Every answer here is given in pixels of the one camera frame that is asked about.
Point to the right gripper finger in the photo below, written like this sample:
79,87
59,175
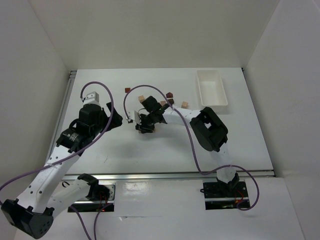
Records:
142,128
150,128

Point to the dark brown wood block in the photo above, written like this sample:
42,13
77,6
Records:
171,101

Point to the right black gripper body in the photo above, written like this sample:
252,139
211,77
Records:
144,124

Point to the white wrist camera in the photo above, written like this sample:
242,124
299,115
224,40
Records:
133,116
92,98

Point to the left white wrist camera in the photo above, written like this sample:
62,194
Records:
92,98

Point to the white plastic bin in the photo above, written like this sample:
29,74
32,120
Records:
211,91

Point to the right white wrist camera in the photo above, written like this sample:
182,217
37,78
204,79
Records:
133,116

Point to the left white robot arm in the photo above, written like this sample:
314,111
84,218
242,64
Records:
34,210

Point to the aluminium left rail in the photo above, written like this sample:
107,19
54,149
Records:
62,112

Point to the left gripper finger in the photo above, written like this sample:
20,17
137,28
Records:
116,121
112,109

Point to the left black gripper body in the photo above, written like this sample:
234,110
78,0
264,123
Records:
107,116

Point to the aluminium front rail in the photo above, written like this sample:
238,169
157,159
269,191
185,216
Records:
167,176

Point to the light wood cube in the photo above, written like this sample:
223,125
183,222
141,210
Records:
141,98
184,105

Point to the aluminium rail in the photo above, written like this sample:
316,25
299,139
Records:
62,112
167,176

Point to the dark brown house block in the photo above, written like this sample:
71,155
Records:
169,95

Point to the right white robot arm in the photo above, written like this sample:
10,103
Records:
205,125

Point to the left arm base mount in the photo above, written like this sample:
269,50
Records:
105,198

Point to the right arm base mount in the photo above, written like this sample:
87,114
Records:
216,199

